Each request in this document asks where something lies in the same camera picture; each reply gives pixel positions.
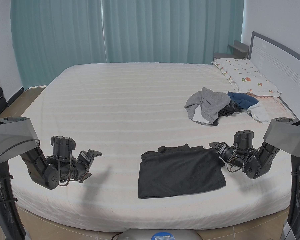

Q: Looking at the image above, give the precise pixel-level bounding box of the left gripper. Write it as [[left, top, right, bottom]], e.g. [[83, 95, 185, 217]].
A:
[[77, 149, 102, 171]]

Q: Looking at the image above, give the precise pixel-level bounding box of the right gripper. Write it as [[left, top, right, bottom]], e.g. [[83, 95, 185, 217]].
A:
[[208, 142, 237, 161]]

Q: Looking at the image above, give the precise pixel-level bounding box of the black T-shirt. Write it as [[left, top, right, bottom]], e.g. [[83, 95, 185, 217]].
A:
[[137, 144, 227, 199]]

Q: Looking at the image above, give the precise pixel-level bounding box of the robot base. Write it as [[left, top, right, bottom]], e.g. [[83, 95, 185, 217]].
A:
[[111, 228, 198, 240]]

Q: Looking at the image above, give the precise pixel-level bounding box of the pile of clothes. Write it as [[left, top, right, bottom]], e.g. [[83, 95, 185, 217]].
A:
[[184, 87, 270, 126]]

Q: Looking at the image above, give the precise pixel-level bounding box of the bed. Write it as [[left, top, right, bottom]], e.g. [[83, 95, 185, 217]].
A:
[[11, 31, 300, 232]]

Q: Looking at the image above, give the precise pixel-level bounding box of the white printed pillow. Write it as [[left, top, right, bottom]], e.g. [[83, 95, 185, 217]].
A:
[[211, 58, 282, 97]]

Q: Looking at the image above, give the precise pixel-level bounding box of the grey bedside table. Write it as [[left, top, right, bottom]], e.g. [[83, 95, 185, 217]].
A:
[[213, 40, 249, 60]]

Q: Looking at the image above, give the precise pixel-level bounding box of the blue-green curtain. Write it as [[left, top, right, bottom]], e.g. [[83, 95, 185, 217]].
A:
[[102, 0, 245, 64], [10, 0, 108, 90]]

